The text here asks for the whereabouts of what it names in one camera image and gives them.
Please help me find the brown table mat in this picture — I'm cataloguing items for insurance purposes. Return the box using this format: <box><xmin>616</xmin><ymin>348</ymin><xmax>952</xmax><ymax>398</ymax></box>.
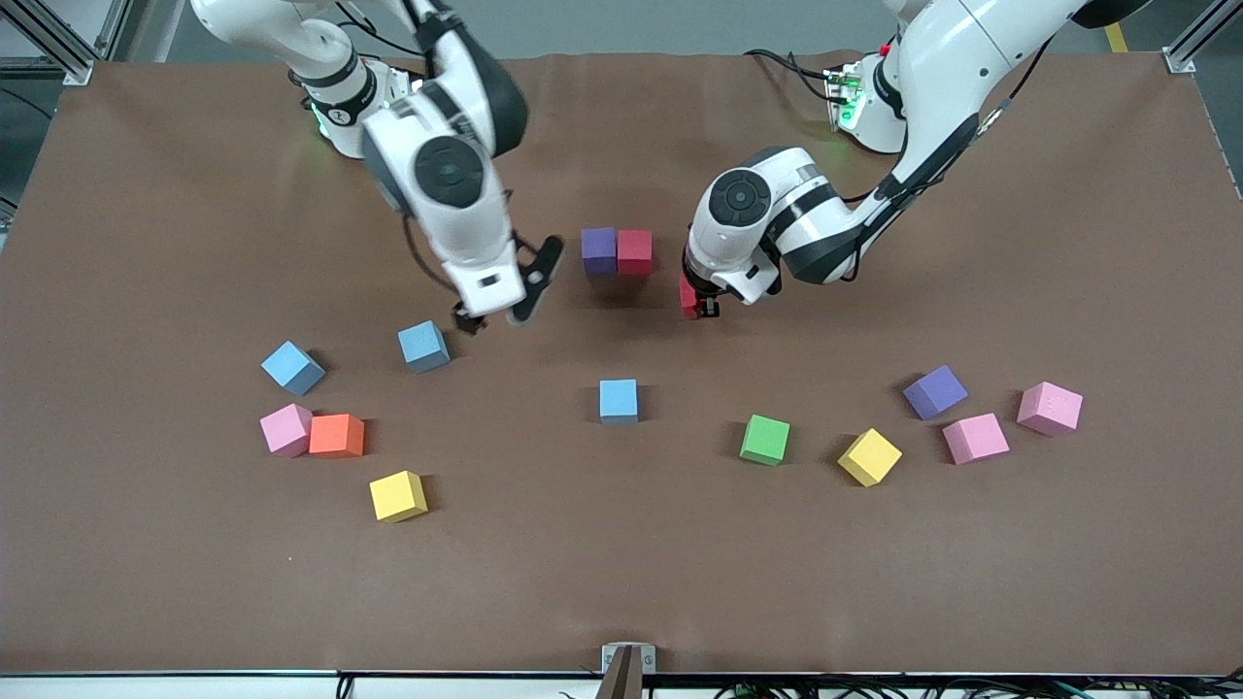
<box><xmin>0</xmin><ymin>50</ymin><xmax>1243</xmax><ymax>676</ymax></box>

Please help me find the yellow foam cube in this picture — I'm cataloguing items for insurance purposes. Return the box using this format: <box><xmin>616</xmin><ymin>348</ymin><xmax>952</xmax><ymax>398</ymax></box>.
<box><xmin>369</xmin><ymin>470</ymin><xmax>429</xmax><ymax>524</ymax></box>
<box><xmin>837</xmin><ymin>427</ymin><xmax>904</xmax><ymax>488</ymax></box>

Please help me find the orange foam cube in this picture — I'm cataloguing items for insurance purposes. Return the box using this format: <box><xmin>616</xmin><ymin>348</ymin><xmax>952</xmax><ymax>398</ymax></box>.
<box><xmin>309</xmin><ymin>413</ymin><xmax>366</xmax><ymax>459</ymax></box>

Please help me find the green foam cube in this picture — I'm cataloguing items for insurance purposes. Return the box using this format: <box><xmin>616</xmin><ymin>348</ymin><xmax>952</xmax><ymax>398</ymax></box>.
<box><xmin>739</xmin><ymin>414</ymin><xmax>791</xmax><ymax>468</ymax></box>

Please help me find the purple foam cube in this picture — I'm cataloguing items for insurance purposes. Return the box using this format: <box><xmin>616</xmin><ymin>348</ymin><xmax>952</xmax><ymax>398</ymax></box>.
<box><xmin>902</xmin><ymin>364</ymin><xmax>970</xmax><ymax>421</ymax></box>
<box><xmin>581</xmin><ymin>227</ymin><xmax>620</xmax><ymax>276</ymax></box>

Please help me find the light blue foam cube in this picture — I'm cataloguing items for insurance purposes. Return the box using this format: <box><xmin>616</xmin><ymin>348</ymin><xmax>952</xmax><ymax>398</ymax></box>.
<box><xmin>260</xmin><ymin>340</ymin><xmax>326</xmax><ymax>397</ymax></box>
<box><xmin>396</xmin><ymin>319</ymin><xmax>453</xmax><ymax>375</ymax></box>
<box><xmin>598</xmin><ymin>379</ymin><xmax>640</xmax><ymax>426</ymax></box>

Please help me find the aluminium frame profile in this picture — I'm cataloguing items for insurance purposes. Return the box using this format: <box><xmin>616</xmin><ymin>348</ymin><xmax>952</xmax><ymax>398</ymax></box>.
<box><xmin>1162</xmin><ymin>0</ymin><xmax>1243</xmax><ymax>76</ymax></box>
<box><xmin>0</xmin><ymin>0</ymin><xmax>134</xmax><ymax>86</ymax></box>

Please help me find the black arm base cable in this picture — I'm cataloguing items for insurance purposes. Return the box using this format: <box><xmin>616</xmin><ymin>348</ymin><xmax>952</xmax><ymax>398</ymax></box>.
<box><xmin>743</xmin><ymin>47</ymin><xmax>838</xmax><ymax>103</ymax></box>

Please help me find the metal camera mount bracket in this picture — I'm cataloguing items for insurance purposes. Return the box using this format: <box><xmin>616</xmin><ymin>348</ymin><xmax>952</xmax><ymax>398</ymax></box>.
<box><xmin>601</xmin><ymin>643</ymin><xmax>657</xmax><ymax>699</ymax></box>

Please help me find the pink foam cube with dots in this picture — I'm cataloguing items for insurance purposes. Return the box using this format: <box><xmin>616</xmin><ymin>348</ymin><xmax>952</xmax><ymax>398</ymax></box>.
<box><xmin>1016</xmin><ymin>381</ymin><xmax>1085</xmax><ymax>438</ymax></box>

